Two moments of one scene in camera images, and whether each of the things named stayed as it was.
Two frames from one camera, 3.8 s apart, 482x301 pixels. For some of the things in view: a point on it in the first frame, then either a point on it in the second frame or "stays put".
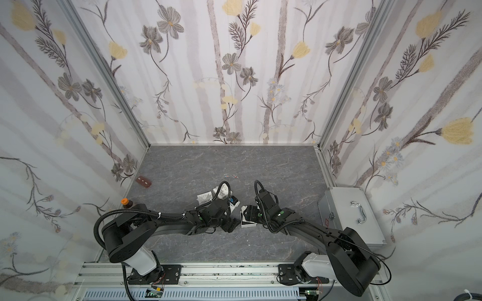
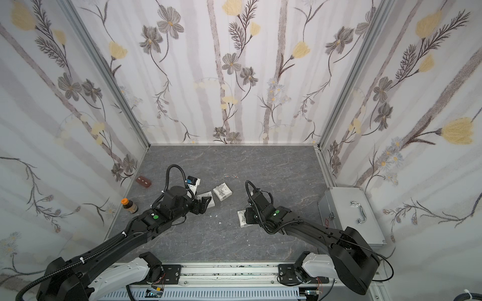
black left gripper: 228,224 -> 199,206
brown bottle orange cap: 127,203 stays put
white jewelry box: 224,192 stays put
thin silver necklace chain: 228,175 stays put
